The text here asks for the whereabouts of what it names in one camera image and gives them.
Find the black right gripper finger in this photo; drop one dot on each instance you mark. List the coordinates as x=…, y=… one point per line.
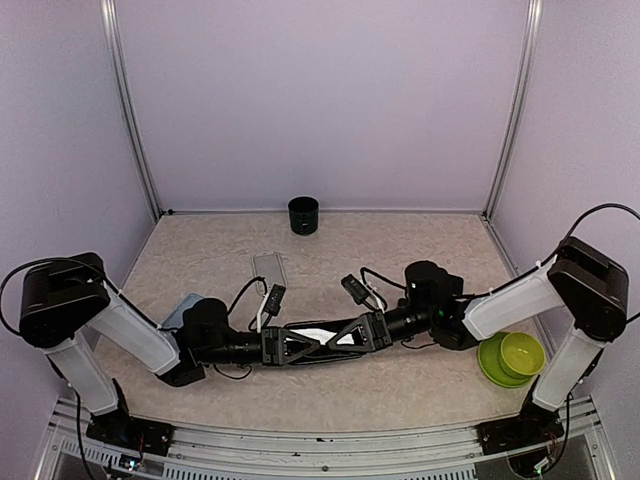
x=362, y=323
x=353, y=341

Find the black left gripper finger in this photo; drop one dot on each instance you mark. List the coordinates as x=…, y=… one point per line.
x=293, y=340
x=305, y=356

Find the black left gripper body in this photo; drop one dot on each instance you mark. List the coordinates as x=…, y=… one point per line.
x=225, y=354

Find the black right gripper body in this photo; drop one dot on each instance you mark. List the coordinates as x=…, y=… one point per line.
x=424, y=318

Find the black smartphone teal edge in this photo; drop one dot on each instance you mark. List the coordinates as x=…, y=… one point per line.
x=321, y=335

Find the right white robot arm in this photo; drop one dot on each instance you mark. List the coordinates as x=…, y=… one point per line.
x=578, y=284

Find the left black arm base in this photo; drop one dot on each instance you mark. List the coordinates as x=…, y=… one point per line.
x=120, y=428

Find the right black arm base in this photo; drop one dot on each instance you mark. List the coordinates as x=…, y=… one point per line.
x=531, y=426

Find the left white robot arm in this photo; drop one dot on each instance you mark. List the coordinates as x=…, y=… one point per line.
x=61, y=296

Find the clear phone case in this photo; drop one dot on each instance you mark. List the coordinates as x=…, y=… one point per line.
x=270, y=267

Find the light blue phone case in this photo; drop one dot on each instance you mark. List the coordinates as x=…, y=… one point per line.
x=175, y=318

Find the green bowl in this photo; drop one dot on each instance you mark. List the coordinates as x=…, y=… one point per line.
x=521, y=355

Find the dark green cup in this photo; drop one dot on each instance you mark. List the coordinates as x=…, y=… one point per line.
x=303, y=215

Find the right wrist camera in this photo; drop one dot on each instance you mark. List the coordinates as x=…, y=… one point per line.
x=356, y=289

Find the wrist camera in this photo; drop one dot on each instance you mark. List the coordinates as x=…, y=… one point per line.
x=274, y=299
x=356, y=289

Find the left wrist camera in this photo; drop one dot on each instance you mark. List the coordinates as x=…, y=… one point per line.
x=274, y=299

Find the front aluminium rail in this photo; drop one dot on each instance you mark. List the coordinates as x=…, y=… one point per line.
x=445, y=452

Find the left aluminium frame post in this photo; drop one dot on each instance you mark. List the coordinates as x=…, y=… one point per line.
x=114, y=44

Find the aluminium frame post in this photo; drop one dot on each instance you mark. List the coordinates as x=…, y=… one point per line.
x=518, y=104
x=114, y=44

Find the right aluminium frame post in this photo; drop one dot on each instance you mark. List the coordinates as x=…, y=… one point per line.
x=518, y=104

